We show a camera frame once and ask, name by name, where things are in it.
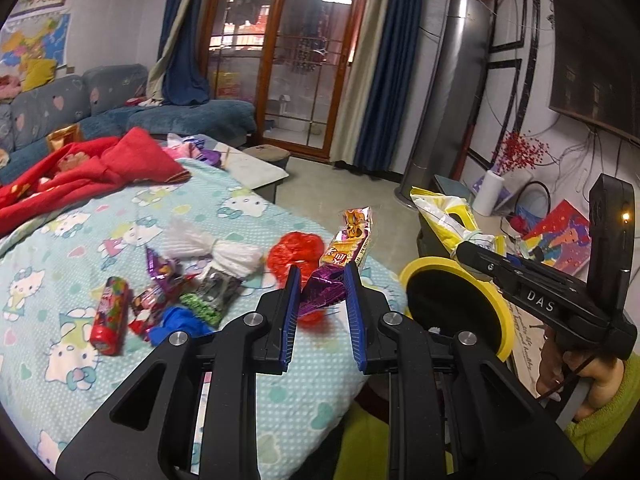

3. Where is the blue heart pattern sofa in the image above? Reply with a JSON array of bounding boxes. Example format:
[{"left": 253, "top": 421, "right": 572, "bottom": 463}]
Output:
[{"left": 0, "top": 64, "right": 257, "bottom": 186}]

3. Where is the beige curtain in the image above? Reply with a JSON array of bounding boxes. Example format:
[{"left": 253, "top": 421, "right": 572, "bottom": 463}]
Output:
[
  {"left": 146, "top": 0, "right": 202, "bottom": 102},
  {"left": 331, "top": 0, "right": 397, "bottom": 162}
]

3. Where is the wall television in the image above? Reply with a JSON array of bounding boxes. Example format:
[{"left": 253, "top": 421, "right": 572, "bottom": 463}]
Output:
[{"left": 547, "top": 0, "right": 640, "bottom": 145}]

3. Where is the dark green snack packet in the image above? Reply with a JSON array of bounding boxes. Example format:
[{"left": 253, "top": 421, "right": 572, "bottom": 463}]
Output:
[{"left": 180, "top": 266, "right": 244, "bottom": 329}]

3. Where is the red snack wrapper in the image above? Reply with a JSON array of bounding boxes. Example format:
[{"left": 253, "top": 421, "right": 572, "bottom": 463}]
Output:
[{"left": 129, "top": 285, "right": 172, "bottom": 344}]

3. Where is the yellow rimmed waste bin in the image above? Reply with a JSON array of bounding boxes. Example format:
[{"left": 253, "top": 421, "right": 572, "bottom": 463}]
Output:
[{"left": 398, "top": 256, "right": 515, "bottom": 362}]

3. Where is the person's right hand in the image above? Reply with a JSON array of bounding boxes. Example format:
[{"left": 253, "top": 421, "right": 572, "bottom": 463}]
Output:
[{"left": 537, "top": 334, "right": 624, "bottom": 421}]

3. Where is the purple foil bag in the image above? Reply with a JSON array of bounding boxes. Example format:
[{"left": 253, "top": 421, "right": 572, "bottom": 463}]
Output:
[{"left": 192, "top": 137, "right": 222, "bottom": 167}]

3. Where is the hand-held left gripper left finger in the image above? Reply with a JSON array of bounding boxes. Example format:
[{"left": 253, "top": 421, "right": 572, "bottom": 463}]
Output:
[{"left": 55, "top": 264, "right": 303, "bottom": 480}]

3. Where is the country wall map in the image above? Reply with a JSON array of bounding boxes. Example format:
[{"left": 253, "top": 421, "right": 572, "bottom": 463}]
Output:
[{"left": 0, "top": 12, "right": 72, "bottom": 69}]

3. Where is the wooden glass door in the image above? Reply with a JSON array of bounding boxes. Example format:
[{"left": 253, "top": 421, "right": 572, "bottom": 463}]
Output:
[{"left": 200, "top": 0, "right": 375, "bottom": 162}]

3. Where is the paper towel roll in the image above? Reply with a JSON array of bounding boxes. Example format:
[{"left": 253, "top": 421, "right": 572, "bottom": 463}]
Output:
[{"left": 472, "top": 170, "right": 503, "bottom": 217}]

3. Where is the blue curtain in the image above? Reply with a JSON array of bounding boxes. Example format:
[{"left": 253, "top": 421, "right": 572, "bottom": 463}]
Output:
[
  {"left": 161, "top": 0, "right": 212, "bottom": 106},
  {"left": 352, "top": 0, "right": 427, "bottom": 172}
]

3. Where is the white plastic bag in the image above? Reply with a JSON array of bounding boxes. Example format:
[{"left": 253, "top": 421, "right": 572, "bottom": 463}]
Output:
[{"left": 162, "top": 215, "right": 264, "bottom": 281}]

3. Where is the red printed picture board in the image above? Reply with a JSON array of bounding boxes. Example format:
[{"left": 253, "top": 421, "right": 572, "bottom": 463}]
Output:
[{"left": 522, "top": 199, "right": 592, "bottom": 272}]

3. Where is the red clothes pile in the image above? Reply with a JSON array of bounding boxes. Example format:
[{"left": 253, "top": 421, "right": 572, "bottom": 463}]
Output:
[{"left": 0, "top": 75, "right": 24, "bottom": 104}]

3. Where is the purple gold snack wrapper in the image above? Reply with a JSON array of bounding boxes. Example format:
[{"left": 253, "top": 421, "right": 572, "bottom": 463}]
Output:
[{"left": 299, "top": 206, "right": 376, "bottom": 319}]

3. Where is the blue plush throw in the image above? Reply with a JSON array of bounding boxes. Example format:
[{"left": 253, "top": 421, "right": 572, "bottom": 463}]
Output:
[{"left": 126, "top": 99, "right": 257, "bottom": 142}]

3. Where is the red candy tube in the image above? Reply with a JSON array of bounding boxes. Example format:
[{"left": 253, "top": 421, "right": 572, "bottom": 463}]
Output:
[{"left": 90, "top": 276, "right": 131, "bottom": 357}]

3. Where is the white top coffee table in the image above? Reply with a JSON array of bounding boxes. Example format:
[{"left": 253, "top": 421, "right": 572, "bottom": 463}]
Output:
[{"left": 219, "top": 142, "right": 292, "bottom": 206}]

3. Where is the yellow pillow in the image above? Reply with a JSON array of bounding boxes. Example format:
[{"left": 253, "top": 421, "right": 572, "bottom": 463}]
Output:
[{"left": 21, "top": 57, "right": 58, "bottom": 92}]

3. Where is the pink cloth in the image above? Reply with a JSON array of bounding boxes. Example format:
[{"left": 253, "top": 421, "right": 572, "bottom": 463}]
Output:
[{"left": 166, "top": 132, "right": 201, "bottom": 162}]

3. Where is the silver tower air conditioner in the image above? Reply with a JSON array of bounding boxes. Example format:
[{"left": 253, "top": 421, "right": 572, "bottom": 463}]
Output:
[{"left": 395, "top": 0, "right": 494, "bottom": 207}]

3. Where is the yellow plastic bag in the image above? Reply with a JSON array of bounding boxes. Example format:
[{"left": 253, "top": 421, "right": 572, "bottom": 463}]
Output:
[{"left": 410, "top": 186, "right": 507, "bottom": 262}]

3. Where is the person's green fleece garment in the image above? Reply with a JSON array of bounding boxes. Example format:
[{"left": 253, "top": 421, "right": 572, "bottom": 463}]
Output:
[{"left": 339, "top": 402, "right": 397, "bottom": 480}]

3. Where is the purple candy wrapper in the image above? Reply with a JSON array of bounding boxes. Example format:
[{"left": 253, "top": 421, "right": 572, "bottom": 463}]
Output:
[{"left": 145, "top": 246, "right": 184, "bottom": 296}]

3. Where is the red berry branch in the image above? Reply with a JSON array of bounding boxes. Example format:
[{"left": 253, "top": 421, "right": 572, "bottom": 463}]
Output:
[{"left": 492, "top": 130, "right": 549, "bottom": 177}]

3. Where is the blue crumpled plastic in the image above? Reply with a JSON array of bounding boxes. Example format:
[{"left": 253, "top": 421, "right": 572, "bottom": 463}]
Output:
[{"left": 150, "top": 306, "right": 216, "bottom": 347}]

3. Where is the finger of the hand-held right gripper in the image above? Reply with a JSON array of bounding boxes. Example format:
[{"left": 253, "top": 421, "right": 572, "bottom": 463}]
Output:
[{"left": 455, "top": 241, "right": 522, "bottom": 294}]

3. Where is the red blanket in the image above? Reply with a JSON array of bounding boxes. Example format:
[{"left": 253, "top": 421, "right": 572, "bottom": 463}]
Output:
[{"left": 0, "top": 127, "right": 192, "bottom": 239}]

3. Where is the red gold gift box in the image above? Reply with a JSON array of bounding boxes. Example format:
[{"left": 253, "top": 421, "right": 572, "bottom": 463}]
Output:
[{"left": 47, "top": 125, "right": 84, "bottom": 154}]

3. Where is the person's right forearm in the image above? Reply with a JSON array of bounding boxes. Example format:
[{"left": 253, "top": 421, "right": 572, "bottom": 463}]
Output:
[{"left": 562, "top": 360, "right": 640, "bottom": 467}]

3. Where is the round cushioned stool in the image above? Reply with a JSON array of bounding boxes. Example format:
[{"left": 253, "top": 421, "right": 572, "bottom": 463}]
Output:
[{"left": 242, "top": 144, "right": 293, "bottom": 172}]

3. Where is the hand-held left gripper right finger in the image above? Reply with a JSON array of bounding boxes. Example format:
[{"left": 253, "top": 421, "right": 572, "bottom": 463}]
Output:
[{"left": 342, "top": 261, "right": 587, "bottom": 480}]

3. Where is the cartoon cat printed blanket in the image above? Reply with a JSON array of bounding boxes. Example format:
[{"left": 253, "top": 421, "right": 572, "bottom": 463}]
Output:
[{"left": 0, "top": 157, "right": 408, "bottom": 467}]

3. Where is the red crumpled mesh bag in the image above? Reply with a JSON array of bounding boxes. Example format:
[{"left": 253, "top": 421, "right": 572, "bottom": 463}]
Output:
[{"left": 266, "top": 231, "right": 337, "bottom": 330}]

